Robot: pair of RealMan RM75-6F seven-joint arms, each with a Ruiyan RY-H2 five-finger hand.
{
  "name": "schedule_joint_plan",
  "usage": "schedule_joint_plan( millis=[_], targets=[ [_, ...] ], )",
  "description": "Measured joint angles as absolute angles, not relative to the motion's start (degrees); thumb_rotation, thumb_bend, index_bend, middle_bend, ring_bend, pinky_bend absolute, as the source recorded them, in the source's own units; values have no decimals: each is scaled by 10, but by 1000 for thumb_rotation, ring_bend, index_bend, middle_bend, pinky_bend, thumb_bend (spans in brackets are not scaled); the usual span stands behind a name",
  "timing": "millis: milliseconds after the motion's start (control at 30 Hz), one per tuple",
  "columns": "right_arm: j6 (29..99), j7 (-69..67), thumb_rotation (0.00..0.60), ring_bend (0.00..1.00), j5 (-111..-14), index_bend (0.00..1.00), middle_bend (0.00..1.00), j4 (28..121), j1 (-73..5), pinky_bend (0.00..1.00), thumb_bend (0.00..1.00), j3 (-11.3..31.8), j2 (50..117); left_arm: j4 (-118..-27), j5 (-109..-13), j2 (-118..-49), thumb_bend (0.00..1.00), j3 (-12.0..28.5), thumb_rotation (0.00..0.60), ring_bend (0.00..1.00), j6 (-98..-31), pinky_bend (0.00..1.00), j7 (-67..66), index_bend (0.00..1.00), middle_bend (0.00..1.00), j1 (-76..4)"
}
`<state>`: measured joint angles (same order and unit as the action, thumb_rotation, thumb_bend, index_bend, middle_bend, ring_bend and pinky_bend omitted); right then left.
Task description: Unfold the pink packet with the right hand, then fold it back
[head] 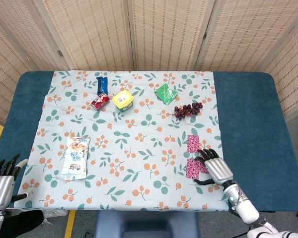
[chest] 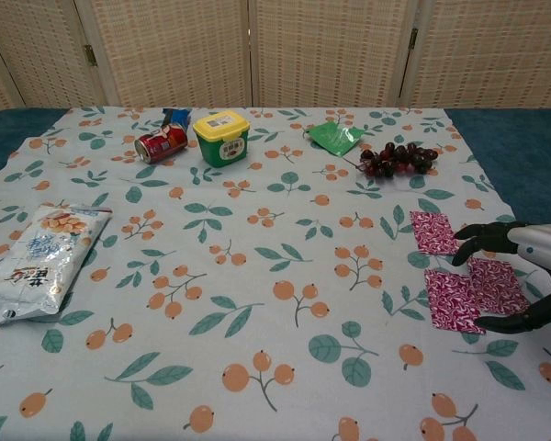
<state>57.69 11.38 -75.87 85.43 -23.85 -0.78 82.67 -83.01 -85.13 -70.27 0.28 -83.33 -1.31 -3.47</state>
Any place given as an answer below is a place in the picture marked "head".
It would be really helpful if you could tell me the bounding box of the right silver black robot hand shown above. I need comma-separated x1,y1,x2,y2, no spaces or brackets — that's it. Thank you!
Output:
194,148,234,186

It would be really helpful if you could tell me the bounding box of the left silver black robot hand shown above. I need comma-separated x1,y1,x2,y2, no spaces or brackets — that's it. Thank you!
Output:
0,153,32,211

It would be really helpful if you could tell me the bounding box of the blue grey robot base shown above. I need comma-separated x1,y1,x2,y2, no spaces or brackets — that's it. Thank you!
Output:
94,210,200,238

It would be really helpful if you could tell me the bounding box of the black trouser leg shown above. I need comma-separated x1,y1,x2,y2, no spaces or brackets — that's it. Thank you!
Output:
0,210,44,238

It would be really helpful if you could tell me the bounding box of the white sneaker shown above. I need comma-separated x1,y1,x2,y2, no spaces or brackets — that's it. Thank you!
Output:
42,209,69,225

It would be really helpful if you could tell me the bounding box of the dark red grape bunch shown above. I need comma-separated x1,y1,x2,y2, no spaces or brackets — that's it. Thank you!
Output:
173,101,204,120

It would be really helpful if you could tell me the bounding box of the floral leaf print tablecloth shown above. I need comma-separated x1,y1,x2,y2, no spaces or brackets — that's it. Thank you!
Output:
13,70,229,212

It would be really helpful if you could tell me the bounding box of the white snack bag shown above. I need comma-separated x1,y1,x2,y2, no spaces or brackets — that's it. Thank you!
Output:
59,136,91,181

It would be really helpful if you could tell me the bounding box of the green foil packet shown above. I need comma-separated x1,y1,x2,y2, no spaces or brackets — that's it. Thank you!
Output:
153,83,178,106

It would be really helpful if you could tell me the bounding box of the green tub yellow lid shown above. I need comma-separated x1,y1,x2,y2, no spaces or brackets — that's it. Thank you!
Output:
112,89,135,113

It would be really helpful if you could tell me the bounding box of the red snack packet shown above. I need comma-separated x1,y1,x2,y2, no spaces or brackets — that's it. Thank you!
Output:
90,93,110,111

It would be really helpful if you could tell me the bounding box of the blue snack bar wrapper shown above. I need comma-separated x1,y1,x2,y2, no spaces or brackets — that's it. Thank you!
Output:
96,76,108,95

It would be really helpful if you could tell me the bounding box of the woven bamboo folding screen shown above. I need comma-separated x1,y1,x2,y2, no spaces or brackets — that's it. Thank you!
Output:
0,0,298,124

